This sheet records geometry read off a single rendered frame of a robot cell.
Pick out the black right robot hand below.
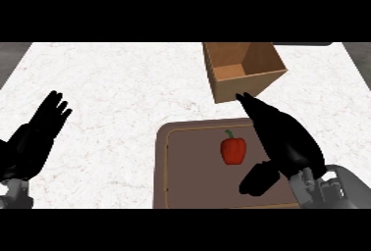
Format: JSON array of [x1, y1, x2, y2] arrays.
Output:
[[235, 91, 330, 197]]

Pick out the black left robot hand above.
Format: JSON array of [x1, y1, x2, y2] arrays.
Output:
[[0, 90, 74, 182]]

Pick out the red bell pepper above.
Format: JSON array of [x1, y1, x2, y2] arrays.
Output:
[[219, 128, 248, 166]]

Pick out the brown tray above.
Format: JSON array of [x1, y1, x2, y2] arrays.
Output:
[[152, 117, 302, 210]]

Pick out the cardboard box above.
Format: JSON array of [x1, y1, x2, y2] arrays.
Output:
[[201, 42, 290, 105]]

